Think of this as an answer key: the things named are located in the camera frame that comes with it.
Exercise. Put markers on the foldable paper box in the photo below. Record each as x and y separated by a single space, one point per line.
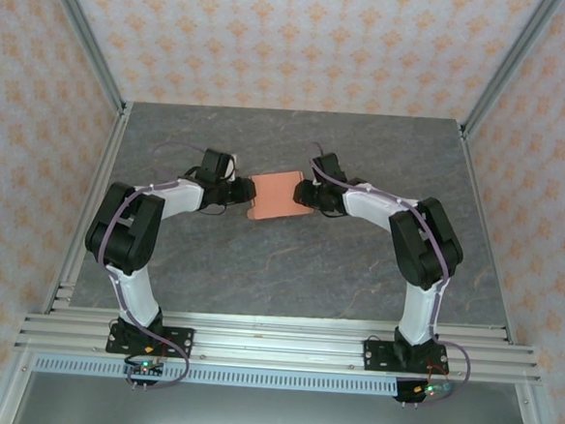
278 197

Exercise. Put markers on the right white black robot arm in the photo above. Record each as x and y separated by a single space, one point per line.
416 309

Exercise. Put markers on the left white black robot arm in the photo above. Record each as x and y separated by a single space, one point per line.
136 289

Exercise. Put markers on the grey metal sheet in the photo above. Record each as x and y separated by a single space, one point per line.
273 417

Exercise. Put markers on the aluminium side table rail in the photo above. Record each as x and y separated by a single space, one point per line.
487 236
89 208

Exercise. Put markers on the narrow aluminium edge rail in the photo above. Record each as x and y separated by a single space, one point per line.
280 321

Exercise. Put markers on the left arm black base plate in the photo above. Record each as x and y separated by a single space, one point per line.
181 343

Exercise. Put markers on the wide aluminium mounting rail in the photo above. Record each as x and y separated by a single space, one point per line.
277 350

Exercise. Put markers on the aluminium upright frame post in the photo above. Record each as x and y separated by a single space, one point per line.
511 63
81 33

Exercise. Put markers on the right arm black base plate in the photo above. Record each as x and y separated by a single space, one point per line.
374 356

